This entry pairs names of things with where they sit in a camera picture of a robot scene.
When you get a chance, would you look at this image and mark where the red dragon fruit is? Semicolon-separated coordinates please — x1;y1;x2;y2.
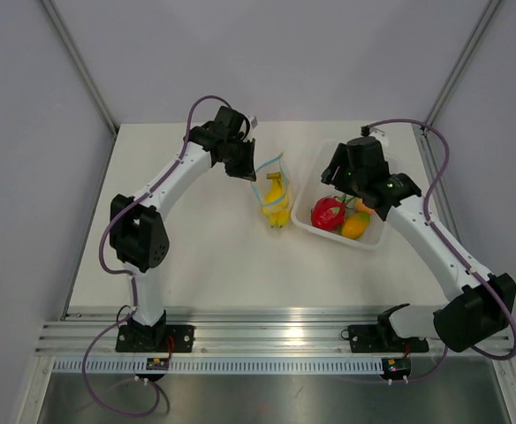
310;196;354;231

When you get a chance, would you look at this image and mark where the small circuit board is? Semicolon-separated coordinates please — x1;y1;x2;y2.
382;357;412;380
146;358;170;372

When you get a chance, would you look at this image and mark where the clear zip top bag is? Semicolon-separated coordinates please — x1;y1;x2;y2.
251;152;293;229

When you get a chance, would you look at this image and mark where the aluminium corner post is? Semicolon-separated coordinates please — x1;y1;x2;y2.
424;0;505;125
38;0;119;140

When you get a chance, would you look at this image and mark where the white plastic basket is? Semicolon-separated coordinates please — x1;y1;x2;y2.
292;140;388;251

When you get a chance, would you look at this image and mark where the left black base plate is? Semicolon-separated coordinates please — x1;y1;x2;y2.
115;324;195;353

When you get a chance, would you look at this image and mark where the orange green mango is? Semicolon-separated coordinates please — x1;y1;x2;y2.
340;212;371;239

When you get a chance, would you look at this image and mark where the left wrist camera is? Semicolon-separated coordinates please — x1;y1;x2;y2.
213;106;257;137

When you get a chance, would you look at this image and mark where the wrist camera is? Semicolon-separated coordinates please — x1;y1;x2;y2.
345;136;386;170
213;106;257;137

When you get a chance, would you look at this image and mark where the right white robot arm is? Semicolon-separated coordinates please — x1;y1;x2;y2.
321;136;516;352

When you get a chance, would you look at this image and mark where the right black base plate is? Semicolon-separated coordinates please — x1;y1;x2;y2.
340;324;429;354

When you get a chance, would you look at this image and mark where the left aluminium corner post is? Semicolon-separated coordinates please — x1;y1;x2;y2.
38;0;119;140

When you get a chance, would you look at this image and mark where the right small circuit board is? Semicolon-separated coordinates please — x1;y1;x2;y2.
382;357;412;380

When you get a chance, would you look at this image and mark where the orange peach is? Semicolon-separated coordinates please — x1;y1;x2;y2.
353;198;376;216

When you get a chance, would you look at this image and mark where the left small circuit board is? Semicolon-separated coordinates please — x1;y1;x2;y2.
146;358;170;372

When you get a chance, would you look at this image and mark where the white slotted cable duct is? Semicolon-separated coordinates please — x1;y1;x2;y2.
53;357;383;375

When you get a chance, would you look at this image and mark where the right aluminium corner post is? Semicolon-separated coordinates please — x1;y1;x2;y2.
424;0;505;125

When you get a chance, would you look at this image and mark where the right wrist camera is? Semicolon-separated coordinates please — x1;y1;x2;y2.
345;136;386;170

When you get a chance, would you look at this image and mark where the aluminium rail beam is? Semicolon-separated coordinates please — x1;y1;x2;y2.
34;308;514;358

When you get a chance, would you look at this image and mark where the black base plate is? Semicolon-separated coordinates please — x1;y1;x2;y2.
115;324;195;353
340;324;429;354

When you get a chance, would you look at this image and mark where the yellow banana bunch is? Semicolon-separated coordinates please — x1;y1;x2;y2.
262;172;290;228

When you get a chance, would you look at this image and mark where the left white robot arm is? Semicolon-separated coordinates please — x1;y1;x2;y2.
99;115;256;352

